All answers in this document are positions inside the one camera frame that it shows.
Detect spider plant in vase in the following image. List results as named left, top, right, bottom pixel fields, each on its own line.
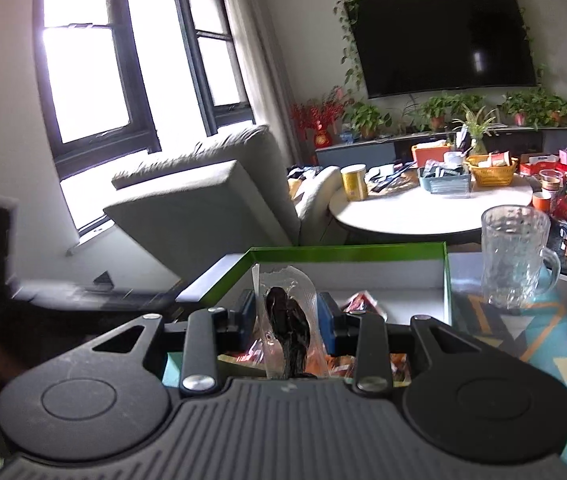
left=455, top=104, right=496, bottom=156

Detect yellow tin can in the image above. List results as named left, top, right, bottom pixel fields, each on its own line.
left=340, top=164, right=368, bottom=202

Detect glass mug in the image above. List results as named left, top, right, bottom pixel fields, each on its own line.
left=481, top=205, right=561, bottom=309

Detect red white snack packet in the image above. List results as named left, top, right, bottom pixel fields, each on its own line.
left=340, top=290, right=387, bottom=322

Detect red flower decoration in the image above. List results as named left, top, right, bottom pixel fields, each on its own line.
left=291, top=86, right=346, bottom=150

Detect dark tv cabinet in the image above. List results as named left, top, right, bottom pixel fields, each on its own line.
left=313, top=124, right=567, bottom=169

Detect clear packet dark snack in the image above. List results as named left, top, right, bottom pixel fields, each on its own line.
left=251, top=263, right=329, bottom=379

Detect round white coffee table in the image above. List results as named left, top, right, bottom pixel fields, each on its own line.
left=329, top=176, right=533, bottom=245

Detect green cardboard box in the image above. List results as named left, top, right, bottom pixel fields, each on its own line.
left=175, top=240, right=453, bottom=380

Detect red orange card box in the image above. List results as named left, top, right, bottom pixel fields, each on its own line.
left=411, top=141, right=451, bottom=168

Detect orange cup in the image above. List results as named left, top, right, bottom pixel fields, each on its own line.
left=532, top=190, right=553, bottom=214

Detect teal patterned tablecloth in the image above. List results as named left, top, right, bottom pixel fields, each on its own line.
left=448, top=252, right=567, bottom=463

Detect black wall television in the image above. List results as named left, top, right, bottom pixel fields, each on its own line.
left=345, top=0, right=537, bottom=99

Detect grey blue storage tray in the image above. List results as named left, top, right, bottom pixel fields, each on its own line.
left=418, top=168, right=471, bottom=195

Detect black framed window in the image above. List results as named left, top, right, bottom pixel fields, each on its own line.
left=33, top=0, right=254, bottom=180

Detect woven yellow basket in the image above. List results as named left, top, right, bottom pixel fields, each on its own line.
left=465, top=155, right=518, bottom=188

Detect grey sofa armchair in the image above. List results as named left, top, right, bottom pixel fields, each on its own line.
left=104, top=126, right=347, bottom=283

